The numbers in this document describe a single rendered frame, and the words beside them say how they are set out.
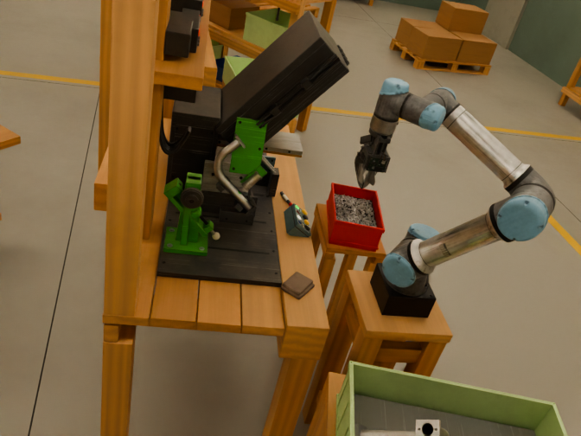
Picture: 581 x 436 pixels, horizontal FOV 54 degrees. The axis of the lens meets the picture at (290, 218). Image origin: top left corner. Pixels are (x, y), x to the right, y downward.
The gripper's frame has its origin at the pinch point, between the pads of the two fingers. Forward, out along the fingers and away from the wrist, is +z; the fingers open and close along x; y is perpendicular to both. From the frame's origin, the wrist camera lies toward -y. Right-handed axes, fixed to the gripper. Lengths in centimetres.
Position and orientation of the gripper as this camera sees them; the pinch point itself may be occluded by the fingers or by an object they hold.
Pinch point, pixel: (361, 183)
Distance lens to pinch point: 182.2
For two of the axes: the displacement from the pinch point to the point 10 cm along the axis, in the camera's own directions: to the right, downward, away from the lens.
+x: 9.8, 1.1, 1.9
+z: -2.0, 8.2, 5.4
